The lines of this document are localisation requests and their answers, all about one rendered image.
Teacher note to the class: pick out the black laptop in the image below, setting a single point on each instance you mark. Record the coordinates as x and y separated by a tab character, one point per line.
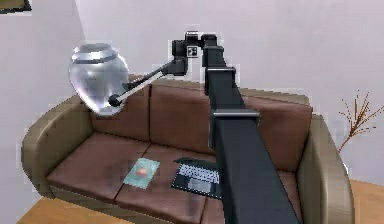
196	178

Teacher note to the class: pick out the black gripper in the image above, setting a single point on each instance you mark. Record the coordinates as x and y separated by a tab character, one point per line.
179	57

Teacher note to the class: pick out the dark framed wall picture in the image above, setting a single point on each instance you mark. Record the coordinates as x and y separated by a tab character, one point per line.
13	5

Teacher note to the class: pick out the silver round vase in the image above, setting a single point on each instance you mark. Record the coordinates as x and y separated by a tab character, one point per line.
96	78

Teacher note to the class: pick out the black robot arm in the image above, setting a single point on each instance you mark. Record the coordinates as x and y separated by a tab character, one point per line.
240	150

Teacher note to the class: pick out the brown sofa with tan frame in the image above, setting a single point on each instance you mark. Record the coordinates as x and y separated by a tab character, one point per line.
133	140

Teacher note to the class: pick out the bare brown twig plant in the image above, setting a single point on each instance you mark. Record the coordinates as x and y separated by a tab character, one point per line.
357	121

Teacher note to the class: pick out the teal book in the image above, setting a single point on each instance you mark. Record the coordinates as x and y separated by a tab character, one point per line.
142	173

